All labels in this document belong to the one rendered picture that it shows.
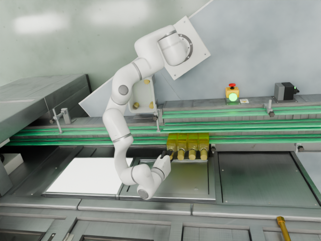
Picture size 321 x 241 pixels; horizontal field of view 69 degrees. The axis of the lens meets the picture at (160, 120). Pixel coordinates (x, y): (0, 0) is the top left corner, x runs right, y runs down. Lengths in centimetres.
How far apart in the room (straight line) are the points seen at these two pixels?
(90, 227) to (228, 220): 61
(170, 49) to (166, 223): 76
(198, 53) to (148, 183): 76
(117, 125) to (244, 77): 84
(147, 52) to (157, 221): 73
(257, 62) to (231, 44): 18
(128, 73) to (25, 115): 91
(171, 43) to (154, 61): 11
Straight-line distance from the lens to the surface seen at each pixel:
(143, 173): 96
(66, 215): 128
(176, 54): 105
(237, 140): 140
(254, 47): 144
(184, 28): 135
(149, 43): 101
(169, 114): 135
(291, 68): 152
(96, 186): 133
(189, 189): 120
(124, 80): 95
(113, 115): 95
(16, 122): 165
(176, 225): 109
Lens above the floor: 214
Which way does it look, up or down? 62 degrees down
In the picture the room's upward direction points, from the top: 159 degrees counter-clockwise
